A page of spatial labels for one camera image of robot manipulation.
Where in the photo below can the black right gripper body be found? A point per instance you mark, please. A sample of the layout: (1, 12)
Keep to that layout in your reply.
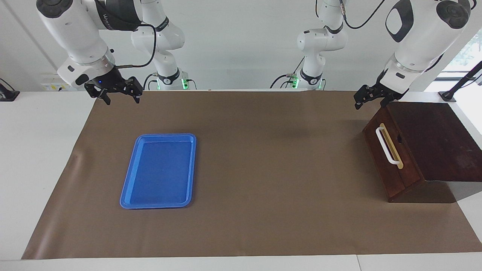
(113, 83)

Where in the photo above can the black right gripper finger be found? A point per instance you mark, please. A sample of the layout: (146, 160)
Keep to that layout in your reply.
(105, 97)
(136, 96)

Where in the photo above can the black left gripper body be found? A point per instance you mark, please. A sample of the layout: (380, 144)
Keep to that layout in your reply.
(384, 91)

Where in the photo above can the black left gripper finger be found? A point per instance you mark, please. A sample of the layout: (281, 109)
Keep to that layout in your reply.
(385, 101)
(360, 101)

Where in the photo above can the wooden drawer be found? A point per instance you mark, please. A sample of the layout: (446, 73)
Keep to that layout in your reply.
(376, 150)

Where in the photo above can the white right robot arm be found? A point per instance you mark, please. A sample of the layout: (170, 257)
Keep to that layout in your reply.
(71, 30)

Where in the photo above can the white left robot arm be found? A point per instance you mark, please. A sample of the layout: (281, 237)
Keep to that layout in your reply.
(418, 41)

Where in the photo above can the dark wooden drawer cabinet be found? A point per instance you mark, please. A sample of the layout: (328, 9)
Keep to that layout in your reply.
(444, 143)

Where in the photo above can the blue plastic tray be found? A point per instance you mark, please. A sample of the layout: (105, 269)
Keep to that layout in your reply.
(160, 173)

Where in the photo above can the window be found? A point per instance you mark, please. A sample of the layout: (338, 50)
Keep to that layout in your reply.
(470, 52)

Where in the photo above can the brown table mat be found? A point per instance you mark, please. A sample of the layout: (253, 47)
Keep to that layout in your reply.
(263, 169)

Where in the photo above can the white wall socket box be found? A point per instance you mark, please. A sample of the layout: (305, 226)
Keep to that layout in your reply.
(56, 82)

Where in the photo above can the black camera stand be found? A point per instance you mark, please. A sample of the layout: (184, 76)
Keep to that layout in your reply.
(448, 96)

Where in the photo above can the black clamp mount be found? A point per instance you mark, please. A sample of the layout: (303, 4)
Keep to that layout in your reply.
(7, 94)

